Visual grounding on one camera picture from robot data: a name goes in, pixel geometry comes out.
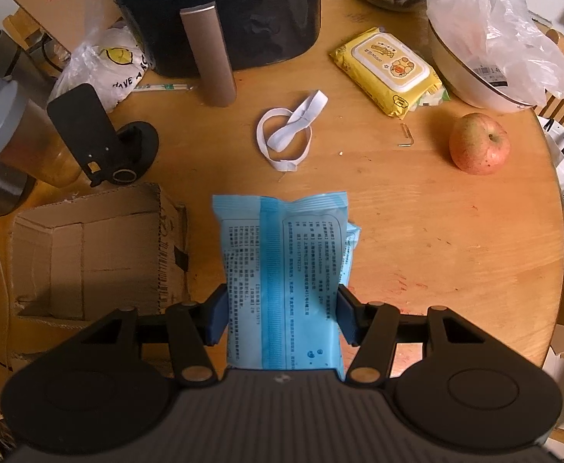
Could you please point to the plastic bag with white cloth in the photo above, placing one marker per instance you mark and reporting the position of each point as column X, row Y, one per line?
column 118, row 53

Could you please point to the yellow wet wipes pack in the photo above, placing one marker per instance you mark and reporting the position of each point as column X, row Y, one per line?
column 388, row 62

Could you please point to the wrapped chopsticks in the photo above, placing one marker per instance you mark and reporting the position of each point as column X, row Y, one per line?
column 161, row 87

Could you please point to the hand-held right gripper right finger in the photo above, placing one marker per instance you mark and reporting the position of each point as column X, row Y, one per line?
column 347, row 316

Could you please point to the cardboard box with black tape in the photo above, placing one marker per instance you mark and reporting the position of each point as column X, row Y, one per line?
column 45, row 342

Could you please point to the white bowl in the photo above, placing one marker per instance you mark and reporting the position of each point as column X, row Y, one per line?
column 469, row 87

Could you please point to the wooden desktop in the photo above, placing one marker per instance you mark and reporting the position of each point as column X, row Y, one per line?
column 407, row 231

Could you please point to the blue tissue packet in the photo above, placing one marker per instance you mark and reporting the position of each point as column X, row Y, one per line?
column 282, row 260
column 353, row 238

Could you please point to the clear plastic bag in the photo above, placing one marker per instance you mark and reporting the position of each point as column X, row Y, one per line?
column 503, row 19

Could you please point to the clear tumbler with grey lid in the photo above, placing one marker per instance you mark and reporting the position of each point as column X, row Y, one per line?
column 26, row 135

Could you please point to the black air fryer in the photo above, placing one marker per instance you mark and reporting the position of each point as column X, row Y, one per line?
column 262, row 19

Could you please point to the black phone stand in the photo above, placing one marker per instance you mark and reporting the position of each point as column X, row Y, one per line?
column 84, row 125

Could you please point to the red apple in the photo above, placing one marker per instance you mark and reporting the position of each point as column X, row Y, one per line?
column 479, row 144

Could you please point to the small hex key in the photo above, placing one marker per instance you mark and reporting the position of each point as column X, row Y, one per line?
column 406, row 135

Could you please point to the white elastic band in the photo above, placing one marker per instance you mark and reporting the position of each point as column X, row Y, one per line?
column 313, row 104

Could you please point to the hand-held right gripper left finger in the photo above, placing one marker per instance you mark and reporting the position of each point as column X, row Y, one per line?
column 217, row 313

